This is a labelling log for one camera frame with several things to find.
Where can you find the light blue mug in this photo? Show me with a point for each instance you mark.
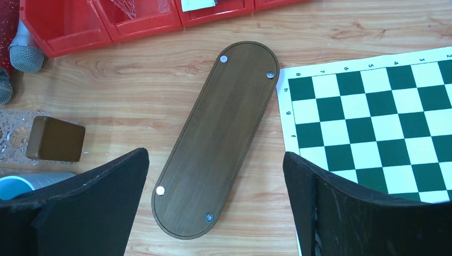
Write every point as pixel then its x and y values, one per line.
pixel 14 185

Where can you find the red bin with clear sheet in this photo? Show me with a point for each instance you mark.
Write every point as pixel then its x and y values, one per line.
pixel 151 18

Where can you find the red glitter microphone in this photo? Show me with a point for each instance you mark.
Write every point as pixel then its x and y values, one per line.
pixel 9 26

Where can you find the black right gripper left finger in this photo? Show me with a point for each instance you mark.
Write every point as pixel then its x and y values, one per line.
pixel 91 213

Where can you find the red bin with toothpaste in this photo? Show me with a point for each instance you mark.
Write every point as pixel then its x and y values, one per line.
pixel 222 10

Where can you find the silver microphone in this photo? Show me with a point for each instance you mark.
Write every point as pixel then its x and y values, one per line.
pixel 25 54

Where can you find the brown oval wooden tray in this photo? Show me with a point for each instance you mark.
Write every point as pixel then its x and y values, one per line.
pixel 197 178

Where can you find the clear textured plastic sheet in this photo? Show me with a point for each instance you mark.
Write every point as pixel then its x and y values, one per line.
pixel 123 6

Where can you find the white toothpaste tube left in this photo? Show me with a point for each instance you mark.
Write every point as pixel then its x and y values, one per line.
pixel 192 5

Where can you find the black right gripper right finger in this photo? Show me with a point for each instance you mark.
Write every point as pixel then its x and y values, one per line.
pixel 336 216

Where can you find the red bin with toothbrushes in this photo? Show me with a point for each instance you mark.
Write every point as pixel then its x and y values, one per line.
pixel 268 4

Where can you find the green white chessboard mat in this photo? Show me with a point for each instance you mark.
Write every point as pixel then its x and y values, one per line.
pixel 381 122

